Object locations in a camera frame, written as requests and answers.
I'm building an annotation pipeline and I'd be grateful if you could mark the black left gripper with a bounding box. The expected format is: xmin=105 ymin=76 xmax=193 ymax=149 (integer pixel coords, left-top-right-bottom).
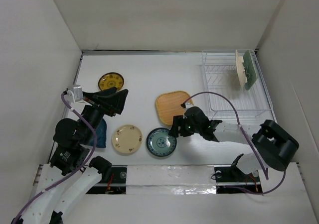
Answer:
xmin=82 ymin=86 xmax=128 ymax=143

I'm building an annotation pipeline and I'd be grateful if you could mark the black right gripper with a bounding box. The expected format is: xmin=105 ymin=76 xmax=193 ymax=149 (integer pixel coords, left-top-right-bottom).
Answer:
xmin=169 ymin=115 xmax=201 ymax=138

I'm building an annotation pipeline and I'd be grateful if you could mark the blue white patterned bowl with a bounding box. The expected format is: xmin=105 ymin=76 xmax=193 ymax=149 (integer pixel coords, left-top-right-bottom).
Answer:
xmin=146 ymin=127 xmax=177 ymax=158

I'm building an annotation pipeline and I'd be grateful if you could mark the cream floral round plate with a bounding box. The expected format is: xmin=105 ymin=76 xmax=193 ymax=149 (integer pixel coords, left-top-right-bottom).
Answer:
xmin=112 ymin=124 xmax=143 ymax=154

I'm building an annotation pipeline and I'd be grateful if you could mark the green-rimmed bamboo tray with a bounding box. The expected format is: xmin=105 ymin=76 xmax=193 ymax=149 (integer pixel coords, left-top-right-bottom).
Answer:
xmin=235 ymin=50 xmax=248 ymax=90

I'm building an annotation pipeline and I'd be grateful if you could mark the light blue divided plate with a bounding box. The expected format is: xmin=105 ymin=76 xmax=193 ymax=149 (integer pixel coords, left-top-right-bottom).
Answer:
xmin=243 ymin=50 xmax=258 ymax=91

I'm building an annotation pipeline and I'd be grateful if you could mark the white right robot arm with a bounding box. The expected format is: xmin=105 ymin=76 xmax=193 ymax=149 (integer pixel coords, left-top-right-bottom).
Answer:
xmin=169 ymin=106 xmax=300 ymax=181

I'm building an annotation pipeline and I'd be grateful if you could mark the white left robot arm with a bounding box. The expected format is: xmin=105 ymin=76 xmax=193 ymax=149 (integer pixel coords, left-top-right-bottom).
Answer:
xmin=12 ymin=85 xmax=129 ymax=224

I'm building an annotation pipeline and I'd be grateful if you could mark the orange square woven tray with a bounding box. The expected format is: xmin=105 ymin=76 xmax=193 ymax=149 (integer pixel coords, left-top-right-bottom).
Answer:
xmin=155 ymin=91 xmax=190 ymax=126

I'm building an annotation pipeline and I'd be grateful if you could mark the yellow brown round plate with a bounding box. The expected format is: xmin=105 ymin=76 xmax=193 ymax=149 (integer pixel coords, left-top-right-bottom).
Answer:
xmin=98 ymin=72 xmax=125 ymax=91

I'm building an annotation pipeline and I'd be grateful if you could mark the dark blue plate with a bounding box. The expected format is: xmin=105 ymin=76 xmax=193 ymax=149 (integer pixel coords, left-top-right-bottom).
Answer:
xmin=96 ymin=119 xmax=107 ymax=148

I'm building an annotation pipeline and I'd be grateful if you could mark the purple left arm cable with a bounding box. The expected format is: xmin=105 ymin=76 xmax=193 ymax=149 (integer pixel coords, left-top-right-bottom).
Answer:
xmin=12 ymin=93 xmax=98 ymax=222

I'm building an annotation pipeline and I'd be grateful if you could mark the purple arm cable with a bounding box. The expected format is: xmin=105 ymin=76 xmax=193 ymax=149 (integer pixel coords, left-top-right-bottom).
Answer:
xmin=179 ymin=92 xmax=287 ymax=195
xmin=12 ymin=93 xmax=98 ymax=222

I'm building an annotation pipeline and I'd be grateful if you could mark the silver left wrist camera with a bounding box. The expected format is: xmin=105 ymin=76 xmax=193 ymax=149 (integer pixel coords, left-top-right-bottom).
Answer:
xmin=62 ymin=85 xmax=84 ymax=103

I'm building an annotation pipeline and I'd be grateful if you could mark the white wire dish rack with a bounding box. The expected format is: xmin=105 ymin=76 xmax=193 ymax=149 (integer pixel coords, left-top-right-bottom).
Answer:
xmin=201 ymin=49 xmax=275 ymax=123

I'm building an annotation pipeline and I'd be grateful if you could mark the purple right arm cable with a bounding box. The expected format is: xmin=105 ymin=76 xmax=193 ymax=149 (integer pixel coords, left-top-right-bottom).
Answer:
xmin=179 ymin=92 xmax=287 ymax=195

